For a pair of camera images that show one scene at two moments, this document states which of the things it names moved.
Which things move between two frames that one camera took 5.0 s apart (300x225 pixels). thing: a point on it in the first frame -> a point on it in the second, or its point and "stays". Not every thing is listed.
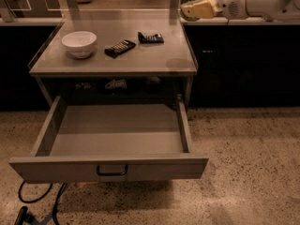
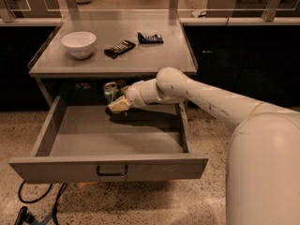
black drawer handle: x=112 y=173 stays
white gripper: x=231 y=1 -> x=135 y=94
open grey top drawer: x=111 y=142 stays
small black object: x=154 y=38 stays
